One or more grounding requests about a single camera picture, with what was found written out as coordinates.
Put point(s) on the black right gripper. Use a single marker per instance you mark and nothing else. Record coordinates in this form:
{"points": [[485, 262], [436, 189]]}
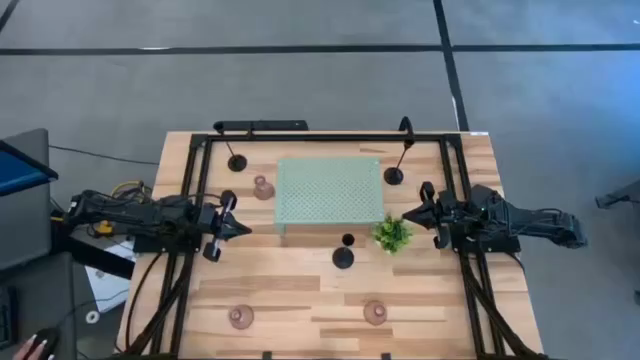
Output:
{"points": [[442, 215]]}

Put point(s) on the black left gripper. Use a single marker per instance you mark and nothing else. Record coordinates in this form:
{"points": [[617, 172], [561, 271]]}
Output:
{"points": [[210, 220]]}

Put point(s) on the pink ribbed glass candle holder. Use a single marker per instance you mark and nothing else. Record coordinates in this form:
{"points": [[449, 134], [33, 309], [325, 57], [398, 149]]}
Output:
{"points": [[375, 313], [241, 317], [263, 190]]}

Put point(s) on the tall black candlestick holder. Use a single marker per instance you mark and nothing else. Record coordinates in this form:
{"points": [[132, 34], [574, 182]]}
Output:
{"points": [[343, 258], [393, 176], [237, 163]]}

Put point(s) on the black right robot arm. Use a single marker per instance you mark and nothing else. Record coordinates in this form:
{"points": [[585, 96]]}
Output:
{"points": [[510, 217]]}

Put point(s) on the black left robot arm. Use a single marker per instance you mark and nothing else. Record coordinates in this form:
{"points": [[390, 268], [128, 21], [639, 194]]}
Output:
{"points": [[140, 215]]}

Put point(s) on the green plant in white pot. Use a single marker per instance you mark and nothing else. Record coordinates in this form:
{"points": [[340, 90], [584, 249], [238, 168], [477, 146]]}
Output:
{"points": [[391, 234]]}

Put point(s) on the black hook-shaped clamp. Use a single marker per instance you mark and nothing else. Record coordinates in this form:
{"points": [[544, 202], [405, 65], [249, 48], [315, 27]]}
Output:
{"points": [[406, 125]]}

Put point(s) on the green perforated metal shelf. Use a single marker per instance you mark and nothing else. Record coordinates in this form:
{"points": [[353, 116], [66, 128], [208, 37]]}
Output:
{"points": [[325, 190]]}

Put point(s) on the black bar-shaped device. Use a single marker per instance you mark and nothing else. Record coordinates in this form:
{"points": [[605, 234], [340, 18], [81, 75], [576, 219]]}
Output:
{"points": [[260, 125]]}

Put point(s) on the yellow clamp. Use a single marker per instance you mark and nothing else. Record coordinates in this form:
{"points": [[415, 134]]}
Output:
{"points": [[104, 228]]}

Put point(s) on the white paper sheet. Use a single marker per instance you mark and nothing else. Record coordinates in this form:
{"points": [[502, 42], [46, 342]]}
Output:
{"points": [[107, 290]]}

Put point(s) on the grey stand foot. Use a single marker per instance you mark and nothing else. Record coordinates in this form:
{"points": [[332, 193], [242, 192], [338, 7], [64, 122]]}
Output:
{"points": [[620, 197]]}

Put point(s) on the grey desk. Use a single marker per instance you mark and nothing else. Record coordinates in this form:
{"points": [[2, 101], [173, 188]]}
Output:
{"points": [[45, 300]]}

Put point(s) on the grey cabinet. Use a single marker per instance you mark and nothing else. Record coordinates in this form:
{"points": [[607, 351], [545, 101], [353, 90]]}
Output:
{"points": [[25, 225]]}

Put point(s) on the black computer mouse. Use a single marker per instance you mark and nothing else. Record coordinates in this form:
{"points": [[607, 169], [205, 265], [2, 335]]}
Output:
{"points": [[50, 336]]}

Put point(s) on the monitor with blue screen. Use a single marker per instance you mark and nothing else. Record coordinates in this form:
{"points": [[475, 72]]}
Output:
{"points": [[20, 172]]}

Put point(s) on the person's hand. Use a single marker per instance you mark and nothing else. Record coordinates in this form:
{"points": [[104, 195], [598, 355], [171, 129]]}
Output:
{"points": [[27, 352]]}

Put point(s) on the black aluminium table frame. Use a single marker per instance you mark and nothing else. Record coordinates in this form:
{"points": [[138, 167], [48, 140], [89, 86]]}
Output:
{"points": [[300, 137]]}

